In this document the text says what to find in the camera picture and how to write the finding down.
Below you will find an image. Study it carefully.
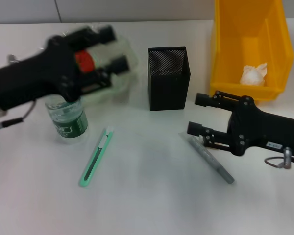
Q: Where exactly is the grey marker pen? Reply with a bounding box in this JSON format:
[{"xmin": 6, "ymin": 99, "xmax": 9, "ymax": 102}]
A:
[{"xmin": 178, "ymin": 131, "xmax": 235, "ymax": 185}]

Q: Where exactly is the dark right wrist cable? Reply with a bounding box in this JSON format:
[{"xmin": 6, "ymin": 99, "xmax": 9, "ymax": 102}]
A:
[{"xmin": 264, "ymin": 146, "xmax": 294, "ymax": 170}]

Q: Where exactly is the white paper ball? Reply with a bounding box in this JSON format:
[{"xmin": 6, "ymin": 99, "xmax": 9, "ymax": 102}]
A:
[{"xmin": 239, "ymin": 63, "xmax": 268, "ymax": 86}]

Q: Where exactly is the clear water bottle green label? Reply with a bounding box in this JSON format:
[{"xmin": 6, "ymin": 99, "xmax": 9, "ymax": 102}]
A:
[{"xmin": 45, "ymin": 94, "xmax": 89, "ymax": 145}]

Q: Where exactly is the red-orange orange fruit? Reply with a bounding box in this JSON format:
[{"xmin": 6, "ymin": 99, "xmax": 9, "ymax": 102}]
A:
[{"xmin": 74, "ymin": 49, "xmax": 97, "ymax": 74}]

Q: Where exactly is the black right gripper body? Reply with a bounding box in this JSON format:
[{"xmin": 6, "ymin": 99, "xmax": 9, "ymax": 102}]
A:
[{"xmin": 226, "ymin": 94, "xmax": 294, "ymax": 157}]

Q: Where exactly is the left wrist cable with plugs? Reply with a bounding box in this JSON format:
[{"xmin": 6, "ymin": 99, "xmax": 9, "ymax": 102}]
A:
[{"xmin": 0, "ymin": 54, "xmax": 38, "ymax": 135}]

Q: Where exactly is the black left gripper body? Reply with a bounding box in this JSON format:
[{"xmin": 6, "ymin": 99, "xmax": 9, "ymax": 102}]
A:
[{"xmin": 0, "ymin": 35, "xmax": 83, "ymax": 111}]

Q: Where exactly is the yellow plastic bin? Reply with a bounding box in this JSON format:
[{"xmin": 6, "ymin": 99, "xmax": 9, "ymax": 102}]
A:
[{"xmin": 209, "ymin": 0, "xmax": 294, "ymax": 101}]

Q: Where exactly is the black mesh pen holder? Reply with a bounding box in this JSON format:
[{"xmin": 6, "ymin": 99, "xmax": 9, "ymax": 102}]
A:
[{"xmin": 147, "ymin": 46, "xmax": 192, "ymax": 112}]

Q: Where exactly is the green utility knife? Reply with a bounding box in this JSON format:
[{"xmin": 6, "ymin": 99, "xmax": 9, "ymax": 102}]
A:
[{"xmin": 78, "ymin": 125, "xmax": 115, "ymax": 188}]

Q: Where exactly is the green glass fruit plate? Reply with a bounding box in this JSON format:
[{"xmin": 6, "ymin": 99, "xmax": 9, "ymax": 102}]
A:
[{"xmin": 38, "ymin": 24, "xmax": 140, "ymax": 106}]

